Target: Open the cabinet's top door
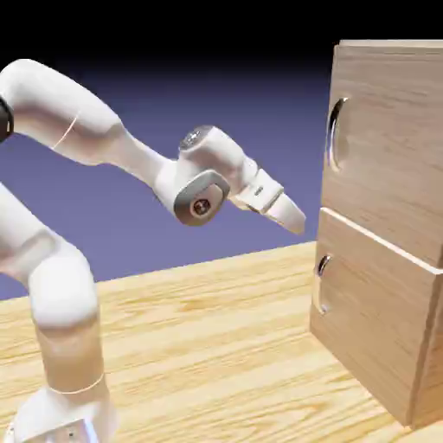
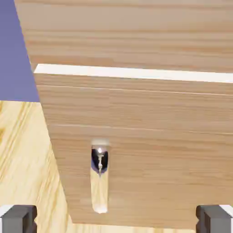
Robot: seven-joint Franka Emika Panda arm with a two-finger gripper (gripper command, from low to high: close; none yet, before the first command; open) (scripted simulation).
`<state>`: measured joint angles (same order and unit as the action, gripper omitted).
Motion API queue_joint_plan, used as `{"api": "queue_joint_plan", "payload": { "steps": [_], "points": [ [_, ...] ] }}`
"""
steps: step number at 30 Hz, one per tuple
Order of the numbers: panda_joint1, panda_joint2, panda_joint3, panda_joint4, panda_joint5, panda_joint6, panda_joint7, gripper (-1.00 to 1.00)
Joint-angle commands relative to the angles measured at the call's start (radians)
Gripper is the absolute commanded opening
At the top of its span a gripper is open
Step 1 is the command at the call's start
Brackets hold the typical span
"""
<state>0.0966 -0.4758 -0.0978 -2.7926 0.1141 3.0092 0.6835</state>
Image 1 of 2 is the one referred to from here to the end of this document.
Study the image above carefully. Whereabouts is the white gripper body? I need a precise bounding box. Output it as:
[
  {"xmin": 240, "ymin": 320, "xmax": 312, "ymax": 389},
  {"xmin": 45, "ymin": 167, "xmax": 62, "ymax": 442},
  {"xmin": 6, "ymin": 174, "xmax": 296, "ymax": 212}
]
[{"xmin": 265, "ymin": 192, "xmax": 307, "ymax": 235}]

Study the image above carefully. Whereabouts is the large light wood cabinet door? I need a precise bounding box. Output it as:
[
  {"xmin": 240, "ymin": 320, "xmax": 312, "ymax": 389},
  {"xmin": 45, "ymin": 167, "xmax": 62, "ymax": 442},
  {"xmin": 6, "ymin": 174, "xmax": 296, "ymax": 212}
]
[{"xmin": 319, "ymin": 43, "xmax": 443, "ymax": 269}]

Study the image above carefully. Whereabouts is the small light wood cabinet door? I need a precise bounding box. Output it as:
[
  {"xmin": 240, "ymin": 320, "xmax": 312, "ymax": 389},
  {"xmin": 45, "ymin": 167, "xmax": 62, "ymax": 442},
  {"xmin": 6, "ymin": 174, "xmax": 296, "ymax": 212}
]
[{"xmin": 308, "ymin": 208, "xmax": 443, "ymax": 427}]

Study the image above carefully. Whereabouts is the light wood cabinet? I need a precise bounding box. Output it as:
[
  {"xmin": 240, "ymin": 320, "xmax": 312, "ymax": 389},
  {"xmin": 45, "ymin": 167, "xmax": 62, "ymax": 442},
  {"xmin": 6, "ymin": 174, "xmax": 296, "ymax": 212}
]
[{"xmin": 308, "ymin": 38, "xmax": 443, "ymax": 431}]

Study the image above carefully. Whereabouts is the short curved metal handle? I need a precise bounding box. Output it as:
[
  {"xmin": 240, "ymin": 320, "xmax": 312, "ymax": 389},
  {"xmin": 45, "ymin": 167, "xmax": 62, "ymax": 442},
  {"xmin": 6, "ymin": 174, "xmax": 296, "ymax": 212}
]
[{"xmin": 312, "ymin": 254, "xmax": 332, "ymax": 315}]

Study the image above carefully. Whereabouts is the long curved metal handle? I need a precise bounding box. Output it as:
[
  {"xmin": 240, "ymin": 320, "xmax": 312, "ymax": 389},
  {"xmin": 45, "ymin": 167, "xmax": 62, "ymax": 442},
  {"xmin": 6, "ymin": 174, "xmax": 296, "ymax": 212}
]
[{"xmin": 326, "ymin": 97, "xmax": 350, "ymax": 173}]

